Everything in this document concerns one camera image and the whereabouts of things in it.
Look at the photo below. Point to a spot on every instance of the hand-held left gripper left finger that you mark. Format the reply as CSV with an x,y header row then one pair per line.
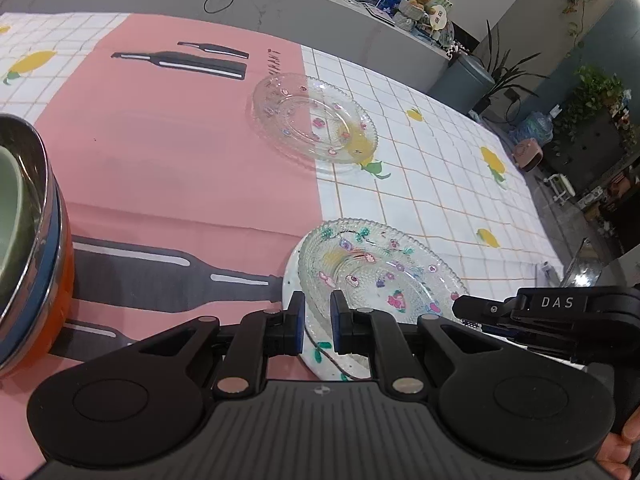
x,y
300,321

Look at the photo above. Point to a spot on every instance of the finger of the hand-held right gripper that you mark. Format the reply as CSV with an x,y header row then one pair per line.
x,y
505,334
485,309

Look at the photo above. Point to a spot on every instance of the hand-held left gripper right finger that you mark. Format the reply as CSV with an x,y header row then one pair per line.
x,y
336,323

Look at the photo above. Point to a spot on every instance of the white floral plate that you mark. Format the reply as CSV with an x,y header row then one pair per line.
x,y
290,280

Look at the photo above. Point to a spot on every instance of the clear glass floral plate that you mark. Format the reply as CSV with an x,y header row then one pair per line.
x,y
380,270
310,120

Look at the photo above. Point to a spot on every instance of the orange steel bowl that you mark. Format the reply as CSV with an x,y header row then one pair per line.
x,y
60,270

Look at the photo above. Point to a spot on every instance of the green bowl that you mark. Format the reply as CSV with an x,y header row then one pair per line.
x,y
7,220

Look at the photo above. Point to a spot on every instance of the person's right hand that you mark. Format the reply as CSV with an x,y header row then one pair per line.
x,y
622,455

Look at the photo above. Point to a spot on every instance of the smartphone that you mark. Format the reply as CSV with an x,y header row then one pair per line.
x,y
582,265

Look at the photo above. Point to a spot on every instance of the white stool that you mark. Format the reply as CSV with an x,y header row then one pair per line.
x,y
559,187

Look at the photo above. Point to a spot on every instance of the pink stool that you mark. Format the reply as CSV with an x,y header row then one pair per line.
x,y
530,155

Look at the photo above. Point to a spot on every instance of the blue water bottle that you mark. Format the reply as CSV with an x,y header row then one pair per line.
x,y
532,130

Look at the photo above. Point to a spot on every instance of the pink printed cloth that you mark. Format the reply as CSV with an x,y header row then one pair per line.
x,y
150,160

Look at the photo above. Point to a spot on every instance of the bushy green plant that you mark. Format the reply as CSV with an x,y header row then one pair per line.
x,y
595,100

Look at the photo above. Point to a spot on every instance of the grey round bin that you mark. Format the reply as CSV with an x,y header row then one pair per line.
x,y
462,85

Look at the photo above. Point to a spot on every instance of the long-leaf potted plant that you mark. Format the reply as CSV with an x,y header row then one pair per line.
x,y
505,70

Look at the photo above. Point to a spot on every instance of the white round hand fan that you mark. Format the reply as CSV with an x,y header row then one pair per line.
x,y
438,16

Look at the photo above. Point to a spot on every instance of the hanging vine plant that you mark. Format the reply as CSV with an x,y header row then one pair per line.
x,y
572,5

